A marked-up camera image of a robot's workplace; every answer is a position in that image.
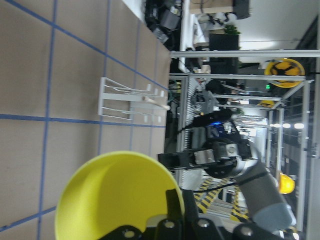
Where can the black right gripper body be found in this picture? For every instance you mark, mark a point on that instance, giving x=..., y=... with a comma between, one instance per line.
x=224, y=158

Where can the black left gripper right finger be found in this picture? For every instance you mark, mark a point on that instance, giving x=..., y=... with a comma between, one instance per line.
x=190, y=208

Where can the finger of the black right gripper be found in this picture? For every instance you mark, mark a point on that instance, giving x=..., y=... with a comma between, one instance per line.
x=184, y=160

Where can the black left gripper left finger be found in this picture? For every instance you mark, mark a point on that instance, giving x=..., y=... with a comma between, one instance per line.
x=174, y=206

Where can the yellow plastic cup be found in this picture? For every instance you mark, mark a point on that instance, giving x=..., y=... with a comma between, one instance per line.
x=119, y=188

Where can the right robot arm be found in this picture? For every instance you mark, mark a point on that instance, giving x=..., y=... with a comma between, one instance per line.
x=266, y=206

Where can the yellow hard hat lower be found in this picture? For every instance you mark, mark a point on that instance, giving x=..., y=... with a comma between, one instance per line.
x=286, y=184

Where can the yellow hard hat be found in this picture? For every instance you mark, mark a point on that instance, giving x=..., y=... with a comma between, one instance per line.
x=286, y=184
x=284, y=67

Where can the yellow hard hat upper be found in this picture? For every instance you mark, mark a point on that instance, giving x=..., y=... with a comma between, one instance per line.
x=284, y=67

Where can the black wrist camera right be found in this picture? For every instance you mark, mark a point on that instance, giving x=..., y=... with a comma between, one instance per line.
x=210, y=118

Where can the white wire rack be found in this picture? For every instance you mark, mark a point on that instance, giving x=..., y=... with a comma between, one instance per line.
x=119, y=101

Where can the aluminium safety fence frame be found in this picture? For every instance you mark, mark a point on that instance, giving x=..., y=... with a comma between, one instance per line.
x=304, y=84

